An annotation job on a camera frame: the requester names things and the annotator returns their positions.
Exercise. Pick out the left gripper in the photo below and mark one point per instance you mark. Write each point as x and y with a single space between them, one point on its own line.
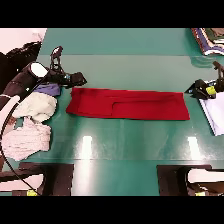
74 80

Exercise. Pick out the cream garment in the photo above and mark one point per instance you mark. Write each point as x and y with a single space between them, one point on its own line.
36 106

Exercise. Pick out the pale pink garment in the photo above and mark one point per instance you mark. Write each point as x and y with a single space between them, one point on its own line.
26 140

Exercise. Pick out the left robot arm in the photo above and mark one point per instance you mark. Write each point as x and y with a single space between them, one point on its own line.
23 81

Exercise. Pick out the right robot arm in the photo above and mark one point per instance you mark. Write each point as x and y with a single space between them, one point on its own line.
173 180

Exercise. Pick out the red T-shirt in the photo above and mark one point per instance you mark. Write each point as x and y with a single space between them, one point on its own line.
133 105

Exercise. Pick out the white garment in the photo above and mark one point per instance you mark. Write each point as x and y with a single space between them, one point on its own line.
216 115

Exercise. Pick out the heap of clothes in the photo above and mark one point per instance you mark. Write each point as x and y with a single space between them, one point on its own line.
210 41

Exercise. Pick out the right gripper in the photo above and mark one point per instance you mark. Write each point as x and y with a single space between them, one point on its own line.
201 89

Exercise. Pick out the blue garment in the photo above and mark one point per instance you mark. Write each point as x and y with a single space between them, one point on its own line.
50 89

